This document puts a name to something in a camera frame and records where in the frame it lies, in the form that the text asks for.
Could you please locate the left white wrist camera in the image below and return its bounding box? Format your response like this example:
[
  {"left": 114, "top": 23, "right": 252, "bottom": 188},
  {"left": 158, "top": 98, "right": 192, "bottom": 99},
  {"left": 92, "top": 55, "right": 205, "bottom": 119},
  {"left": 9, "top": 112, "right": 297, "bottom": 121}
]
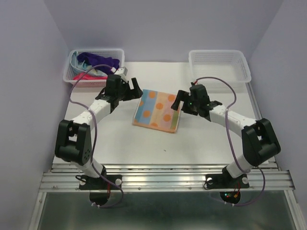
[{"left": 114, "top": 67, "right": 129, "bottom": 82}]

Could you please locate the pink towel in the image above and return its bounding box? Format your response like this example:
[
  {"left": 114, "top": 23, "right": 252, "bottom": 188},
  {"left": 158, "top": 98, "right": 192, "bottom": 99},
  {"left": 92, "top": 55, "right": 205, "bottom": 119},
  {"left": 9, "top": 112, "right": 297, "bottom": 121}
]
[{"left": 73, "top": 73, "right": 107, "bottom": 81}]

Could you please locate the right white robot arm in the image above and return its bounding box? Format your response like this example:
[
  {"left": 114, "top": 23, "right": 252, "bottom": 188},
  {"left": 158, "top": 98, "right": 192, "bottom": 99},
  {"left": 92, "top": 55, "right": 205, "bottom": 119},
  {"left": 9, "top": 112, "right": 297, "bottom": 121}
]
[{"left": 171, "top": 85, "right": 281, "bottom": 187}]

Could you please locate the light blue dotted towel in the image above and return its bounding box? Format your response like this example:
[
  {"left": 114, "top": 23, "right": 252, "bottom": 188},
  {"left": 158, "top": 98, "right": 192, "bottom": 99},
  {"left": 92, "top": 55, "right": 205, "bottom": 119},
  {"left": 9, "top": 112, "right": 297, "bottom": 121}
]
[{"left": 70, "top": 51, "right": 107, "bottom": 78}]

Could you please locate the left white plastic basket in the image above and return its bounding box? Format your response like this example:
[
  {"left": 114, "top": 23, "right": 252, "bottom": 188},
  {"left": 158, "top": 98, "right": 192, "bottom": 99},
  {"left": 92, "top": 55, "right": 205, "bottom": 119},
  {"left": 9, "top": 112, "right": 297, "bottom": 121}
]
[{"left": 63, "top": 48, "right": 125, "bottom": 88}]

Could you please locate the right white plastic basket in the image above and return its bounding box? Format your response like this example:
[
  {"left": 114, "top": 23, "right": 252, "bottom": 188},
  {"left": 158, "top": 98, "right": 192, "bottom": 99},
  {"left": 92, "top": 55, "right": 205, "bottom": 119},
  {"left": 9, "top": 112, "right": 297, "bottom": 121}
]
[{"left": 189, "top": 50, "right": 251, "bottom": 89}]

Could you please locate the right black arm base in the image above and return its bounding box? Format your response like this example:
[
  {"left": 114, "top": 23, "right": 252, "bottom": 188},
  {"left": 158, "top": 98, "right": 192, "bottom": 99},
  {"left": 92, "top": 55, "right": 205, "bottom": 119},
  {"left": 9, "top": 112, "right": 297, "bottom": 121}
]
[{"left": 203, "top": 174, "right": 250, "bottom": 205}]

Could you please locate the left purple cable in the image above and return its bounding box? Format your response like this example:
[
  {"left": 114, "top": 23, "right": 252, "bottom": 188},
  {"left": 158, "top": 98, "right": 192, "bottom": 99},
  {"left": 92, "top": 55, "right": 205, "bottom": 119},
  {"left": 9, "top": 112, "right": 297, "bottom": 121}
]
[{"left": 69, "top": 65, "right": 125, "bottom": 208}]

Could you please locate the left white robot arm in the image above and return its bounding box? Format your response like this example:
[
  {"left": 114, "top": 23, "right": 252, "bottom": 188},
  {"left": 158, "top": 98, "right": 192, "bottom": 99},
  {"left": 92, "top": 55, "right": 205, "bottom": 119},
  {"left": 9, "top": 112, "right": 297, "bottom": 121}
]
[{"left": 55, "top": 74, "right": 143, "bottom": 189}]

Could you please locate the white plastic basket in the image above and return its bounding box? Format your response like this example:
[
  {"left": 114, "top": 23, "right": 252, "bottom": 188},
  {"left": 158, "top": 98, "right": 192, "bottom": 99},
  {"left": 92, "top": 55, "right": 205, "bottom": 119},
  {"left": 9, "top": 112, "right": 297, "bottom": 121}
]
[
  {"left": 189, "top": 50, "right": 251, "bottom": 89},
  {"left": 63, "top": 48, "right": 125, "bottom": 88}
]

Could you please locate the orange dotted towel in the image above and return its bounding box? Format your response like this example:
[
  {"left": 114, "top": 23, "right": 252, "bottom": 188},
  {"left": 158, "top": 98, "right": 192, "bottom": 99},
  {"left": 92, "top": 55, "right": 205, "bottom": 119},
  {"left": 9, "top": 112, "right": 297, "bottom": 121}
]
[{"left": 132, "top": 89, "right": 180, "bottom": 133}]

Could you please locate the aluminium mounting rail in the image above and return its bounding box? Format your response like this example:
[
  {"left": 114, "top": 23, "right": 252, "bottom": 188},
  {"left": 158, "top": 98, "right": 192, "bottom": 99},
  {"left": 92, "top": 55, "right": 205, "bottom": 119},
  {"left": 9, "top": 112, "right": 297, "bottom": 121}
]
[{"left": 39, "top": 163, "right": 295, "bottom": 193}]

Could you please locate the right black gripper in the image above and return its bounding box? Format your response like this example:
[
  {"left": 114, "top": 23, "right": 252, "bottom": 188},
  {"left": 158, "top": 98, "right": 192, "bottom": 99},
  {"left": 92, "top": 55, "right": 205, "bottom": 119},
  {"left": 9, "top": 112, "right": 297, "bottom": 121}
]
[{"left": 171, "top": 90, "right": 200, "bottom": 115}]

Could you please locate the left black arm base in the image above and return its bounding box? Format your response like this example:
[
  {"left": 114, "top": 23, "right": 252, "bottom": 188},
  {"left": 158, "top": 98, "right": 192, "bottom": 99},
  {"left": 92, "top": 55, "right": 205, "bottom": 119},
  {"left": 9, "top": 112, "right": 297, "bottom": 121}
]
[{"left": 75, "top": 174, "right": 122, "bottom": 208}]

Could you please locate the purple towel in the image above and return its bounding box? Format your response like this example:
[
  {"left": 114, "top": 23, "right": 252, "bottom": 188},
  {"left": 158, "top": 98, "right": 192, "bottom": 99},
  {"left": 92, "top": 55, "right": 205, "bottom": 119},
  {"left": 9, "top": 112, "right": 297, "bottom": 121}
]
[{"left": 77, "top": 52, "right": 120, "bottom": 74}]

